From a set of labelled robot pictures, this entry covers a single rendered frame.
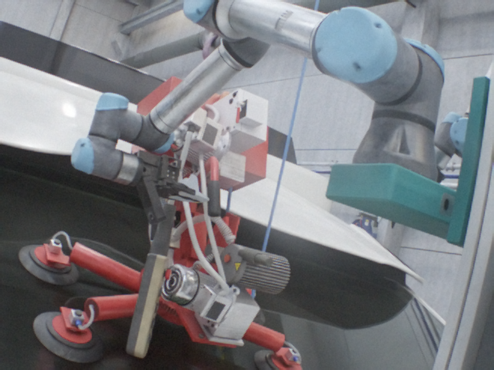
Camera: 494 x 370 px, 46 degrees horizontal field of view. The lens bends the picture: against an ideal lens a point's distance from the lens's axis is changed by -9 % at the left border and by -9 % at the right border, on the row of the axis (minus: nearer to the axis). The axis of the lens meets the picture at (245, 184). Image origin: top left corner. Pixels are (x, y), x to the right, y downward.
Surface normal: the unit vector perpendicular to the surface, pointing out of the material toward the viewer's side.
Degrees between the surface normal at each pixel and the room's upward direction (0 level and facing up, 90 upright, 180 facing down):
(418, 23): 90
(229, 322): 116
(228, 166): 73
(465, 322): 90
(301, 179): 90
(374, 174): 90
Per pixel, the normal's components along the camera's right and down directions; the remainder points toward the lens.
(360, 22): -0.59, -0.19
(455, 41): -0.79, -0.27
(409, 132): 0.07, -0.41
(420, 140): 0.35, -0.34
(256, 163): 0.61, -0.25
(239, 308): 0.40, 0.45
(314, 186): 0.63, 0.06
